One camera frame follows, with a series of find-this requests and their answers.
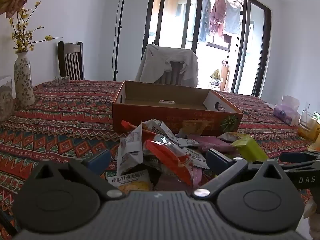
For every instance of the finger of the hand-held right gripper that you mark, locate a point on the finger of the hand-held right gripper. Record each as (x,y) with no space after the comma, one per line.
(300,157)

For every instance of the green snack packet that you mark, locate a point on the green snack packet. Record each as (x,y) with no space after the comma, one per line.
(247,147)

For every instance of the wooden board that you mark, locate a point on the wooden board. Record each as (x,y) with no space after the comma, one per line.
(225,78)

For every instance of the hanging maroon garment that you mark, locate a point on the hanging maroon garment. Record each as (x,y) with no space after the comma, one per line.
(217,15)

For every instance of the purple tissue pack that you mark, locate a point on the purple tissue pack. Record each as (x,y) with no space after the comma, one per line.
(286,112)

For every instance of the dark chair with slats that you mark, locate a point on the dark chair with slats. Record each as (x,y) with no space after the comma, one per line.
(172,76)

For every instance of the hanging small dark garment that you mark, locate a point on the hanging small dark garment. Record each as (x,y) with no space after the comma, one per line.
(227,38)

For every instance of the yellow green bag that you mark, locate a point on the yellow green bag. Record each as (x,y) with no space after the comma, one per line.
(215,75)

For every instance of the floral ceramic vase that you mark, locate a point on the floral ceramic vase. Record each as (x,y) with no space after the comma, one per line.
(23,85)

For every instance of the hanging blue denim garment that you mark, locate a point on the hanging blue denim garment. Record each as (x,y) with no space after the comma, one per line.
(205,17)

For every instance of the dark wooden chair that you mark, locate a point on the dark wooden chair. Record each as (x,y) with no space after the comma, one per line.
(72,60)

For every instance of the studio light on black stand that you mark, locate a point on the studio light on black stand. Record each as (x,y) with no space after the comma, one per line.
(119,35)

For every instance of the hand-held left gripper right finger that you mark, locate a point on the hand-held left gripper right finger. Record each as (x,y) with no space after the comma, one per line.
(218,160)

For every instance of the orange cardboard box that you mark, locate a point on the orange cardboard box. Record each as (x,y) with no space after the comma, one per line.
(155,110)

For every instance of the hanging light blue garment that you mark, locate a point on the hanging light blue garment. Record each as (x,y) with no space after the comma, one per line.
(233,17)

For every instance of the pile of mixed snack packets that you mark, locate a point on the pile of mixed snack packets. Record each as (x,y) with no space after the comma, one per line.
(130,150)

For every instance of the glass cup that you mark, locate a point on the glass cup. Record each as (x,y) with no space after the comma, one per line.
(307,127)

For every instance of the pink snack packet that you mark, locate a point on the pink snack packet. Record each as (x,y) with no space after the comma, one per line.
(212,142)

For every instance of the yellow flower branches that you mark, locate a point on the yellow flower branches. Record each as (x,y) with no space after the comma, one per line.
(19,41)

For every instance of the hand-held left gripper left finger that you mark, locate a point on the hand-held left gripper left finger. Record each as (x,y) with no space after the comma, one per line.
(100,160)

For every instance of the orange red snack packet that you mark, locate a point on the orange red snack packet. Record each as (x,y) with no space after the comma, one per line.
(165,155)

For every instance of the red patterned tablecloth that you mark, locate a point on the red patterned tablecloth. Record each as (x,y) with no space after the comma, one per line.
(62,120)

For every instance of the small floral cloth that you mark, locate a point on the small floral cloth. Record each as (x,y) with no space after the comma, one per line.
(61,80)

